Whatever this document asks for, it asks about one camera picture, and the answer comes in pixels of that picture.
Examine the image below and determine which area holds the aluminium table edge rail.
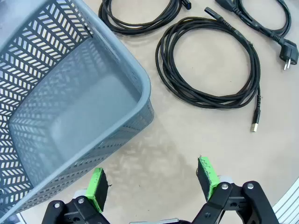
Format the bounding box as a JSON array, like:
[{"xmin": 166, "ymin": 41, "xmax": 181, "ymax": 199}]
[{"xmin": 272, "ymin": 179, "xmax": 299, "ymax": 224}]

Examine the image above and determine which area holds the black power cable Schuko plug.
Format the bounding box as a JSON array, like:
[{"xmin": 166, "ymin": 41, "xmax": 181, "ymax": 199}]
[{"xmin": 204, "ymin": 0, "xmax": 299, "ymax": 71}]

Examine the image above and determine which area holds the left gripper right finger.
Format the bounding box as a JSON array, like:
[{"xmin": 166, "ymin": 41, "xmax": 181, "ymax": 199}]
[{"xmin": 191, "ymin": 155, "xmax": 280, "ymax": 224}]

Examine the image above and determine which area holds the black cable thick plug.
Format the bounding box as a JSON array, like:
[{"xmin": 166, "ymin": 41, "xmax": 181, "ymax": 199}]
[{"xmin": 214, "ymin": 0, "xmax": 236, "ymax": 10}]

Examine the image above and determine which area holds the black cable blue plug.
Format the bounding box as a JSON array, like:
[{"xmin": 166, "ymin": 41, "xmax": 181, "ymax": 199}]
[{"xmin": 98, "ymin": 0, "xmax": 192, "ymax": 35}]

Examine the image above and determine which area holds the black cable gold USB plug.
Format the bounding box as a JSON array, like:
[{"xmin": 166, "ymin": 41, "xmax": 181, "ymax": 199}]
[{"xmin": 155, "ymin": 16, "xmax": 261, "ymax": 133}]

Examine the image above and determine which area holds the gray plastic lattice basket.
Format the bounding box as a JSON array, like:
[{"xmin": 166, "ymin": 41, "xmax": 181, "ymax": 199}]
[{"xmin": 0, "ymin": 0, "xmax": 155, "ymax": 217}]

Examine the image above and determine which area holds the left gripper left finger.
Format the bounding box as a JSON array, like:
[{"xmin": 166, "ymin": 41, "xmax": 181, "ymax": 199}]
[{"xmin": 42, "ymin": 168, "xmax": 113, "ymax": 224}]

